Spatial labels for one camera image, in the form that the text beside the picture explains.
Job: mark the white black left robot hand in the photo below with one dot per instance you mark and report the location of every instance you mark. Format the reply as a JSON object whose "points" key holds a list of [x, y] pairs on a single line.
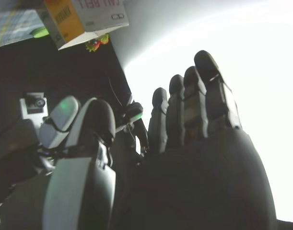
{"points": [[196, 187]]}

